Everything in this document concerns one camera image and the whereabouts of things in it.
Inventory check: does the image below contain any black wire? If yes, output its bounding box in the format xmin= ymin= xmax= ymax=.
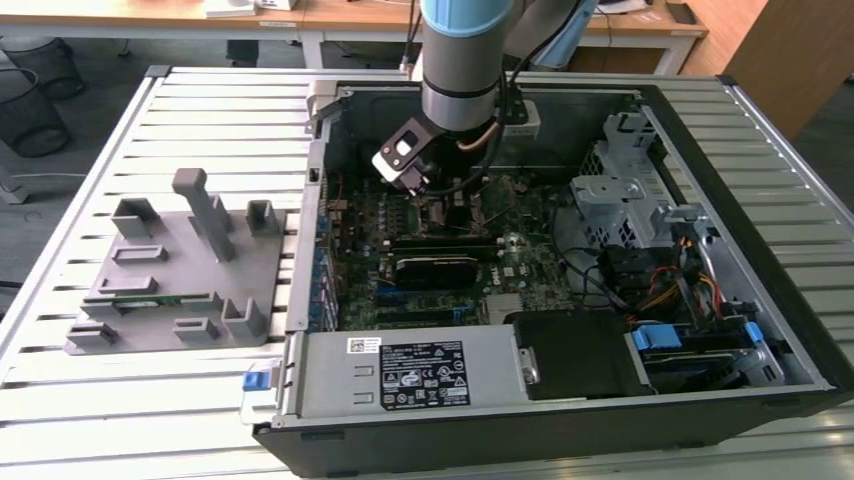
xmin=558 ymin=244 xmax=633 ymax=316

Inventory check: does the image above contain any wooden office desk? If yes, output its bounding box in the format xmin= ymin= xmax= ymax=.
xmin=296 ymin=0 xmax=710 ymax=76
xmin=0 ymin=0 xmax=322 ymax=69

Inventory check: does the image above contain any CPU socket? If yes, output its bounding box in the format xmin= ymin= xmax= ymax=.
xmin=414 ymin=197 xmax=482 ymax=237

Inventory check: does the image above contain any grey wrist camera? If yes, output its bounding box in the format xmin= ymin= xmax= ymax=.
xmin=503 ymin=99 xmax=543 ymax=139

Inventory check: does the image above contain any grey parts rack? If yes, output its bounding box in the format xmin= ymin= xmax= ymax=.
xmin=63 ymin=168 xmax=290 ymax=357

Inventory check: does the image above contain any green motherboard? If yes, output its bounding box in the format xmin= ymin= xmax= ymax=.
xmin=319 ymin=172 xmax=582 ymax=334

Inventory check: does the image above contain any coloured power wire bundle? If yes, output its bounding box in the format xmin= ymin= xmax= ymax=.
xmin=626 ymin=234 xmax=729 ymax=324

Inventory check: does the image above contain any silver drive cage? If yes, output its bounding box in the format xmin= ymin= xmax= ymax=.
xmin=570 ymin=112 xmax=677 ymax=251

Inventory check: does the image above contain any grey case latch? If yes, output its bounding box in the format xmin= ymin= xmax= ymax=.
xmin=304 ymin=79 xmax=343 ymax=137

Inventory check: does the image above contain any blue disk carrier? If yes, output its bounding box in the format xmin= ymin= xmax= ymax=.
xmin=630 ymin=323 xmax=683 ymax=355

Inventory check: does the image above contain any black PC case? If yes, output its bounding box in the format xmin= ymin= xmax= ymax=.
xmin=251 ymin=78 xmax=854 ymax=480

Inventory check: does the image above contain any black graphics card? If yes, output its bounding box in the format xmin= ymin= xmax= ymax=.
xmin=393 ymin=256 xmax=482 ymax=292

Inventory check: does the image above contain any silver power supply unit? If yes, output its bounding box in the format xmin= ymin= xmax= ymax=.
xmin=271 ymin=327 xmax=535 ymax=417

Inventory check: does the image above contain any black RAM slot row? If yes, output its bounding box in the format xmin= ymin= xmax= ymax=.
xmin=391 ymin=237 xmax=503 ymax=260

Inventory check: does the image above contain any black camera cable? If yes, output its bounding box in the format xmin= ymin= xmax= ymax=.
xmin=426 ymin=0 xmax=589 ymax=199

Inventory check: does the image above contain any black mesh waste bin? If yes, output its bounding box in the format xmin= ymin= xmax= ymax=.
xmin=0 ymin=35 xmax=88 ymax=100
xmin=0 ymin=67 xmax=74 ymax=159

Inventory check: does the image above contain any black expansion slot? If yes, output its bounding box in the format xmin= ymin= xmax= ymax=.
xmin=378 ymin=295 xmax=479 ymax=309
xmin=374 ymin=310 xmax=469 ymax=324

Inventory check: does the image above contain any green RAM stick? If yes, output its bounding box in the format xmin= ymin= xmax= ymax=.
xmin=112 ymin=293 xmax=216 ymax=308

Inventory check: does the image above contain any wooden cabinet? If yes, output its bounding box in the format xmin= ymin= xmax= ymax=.
xmin=679 ymin=0 xmax=854 ymax=140

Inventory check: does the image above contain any blue case latch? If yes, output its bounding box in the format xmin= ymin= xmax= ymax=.
xmin=243 ymin=366 xmax=282 ymax=393

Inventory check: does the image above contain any silver chipset heatsink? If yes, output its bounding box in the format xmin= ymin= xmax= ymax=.
xmin=485 ymin=294 xmax=527 ymax=321

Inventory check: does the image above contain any silver metal bracket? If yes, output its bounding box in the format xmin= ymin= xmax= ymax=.
xmin=650 ymin=203 xmax=714 ymax=236

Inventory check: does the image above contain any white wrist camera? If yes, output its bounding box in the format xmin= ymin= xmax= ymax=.
xmin=371 ymin=117 xmax=442 ymax=195

